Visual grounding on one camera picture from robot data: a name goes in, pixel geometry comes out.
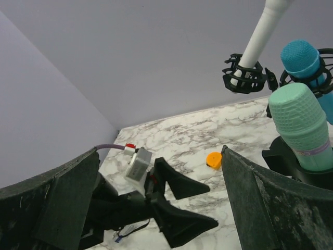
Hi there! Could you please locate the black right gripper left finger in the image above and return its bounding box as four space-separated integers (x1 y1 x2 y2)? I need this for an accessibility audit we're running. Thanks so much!
1 148 100 249

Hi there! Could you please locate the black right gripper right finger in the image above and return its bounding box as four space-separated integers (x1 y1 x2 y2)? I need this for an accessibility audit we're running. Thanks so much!
222 146 332 249

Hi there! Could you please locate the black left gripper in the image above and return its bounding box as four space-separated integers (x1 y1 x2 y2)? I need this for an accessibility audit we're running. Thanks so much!
79 157 219 249

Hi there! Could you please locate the mint green microphone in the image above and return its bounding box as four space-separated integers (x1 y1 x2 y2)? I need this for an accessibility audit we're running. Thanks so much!
268 83 332 171

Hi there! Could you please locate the blue microphone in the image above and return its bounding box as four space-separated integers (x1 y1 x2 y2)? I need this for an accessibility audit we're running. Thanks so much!
280 40 332 124

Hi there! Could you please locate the white microphone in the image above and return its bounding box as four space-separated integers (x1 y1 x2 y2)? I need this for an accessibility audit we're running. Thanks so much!
231 0 294 86

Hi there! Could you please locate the orange tape measure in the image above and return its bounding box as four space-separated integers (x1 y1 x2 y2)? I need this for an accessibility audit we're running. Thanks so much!
206 152 223 170

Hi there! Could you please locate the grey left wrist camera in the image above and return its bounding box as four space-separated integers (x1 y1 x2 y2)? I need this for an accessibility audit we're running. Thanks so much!
124 147 152 196

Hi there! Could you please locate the black shock-mount tripod stand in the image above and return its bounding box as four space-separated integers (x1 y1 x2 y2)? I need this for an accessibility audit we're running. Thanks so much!
277 48 332 124

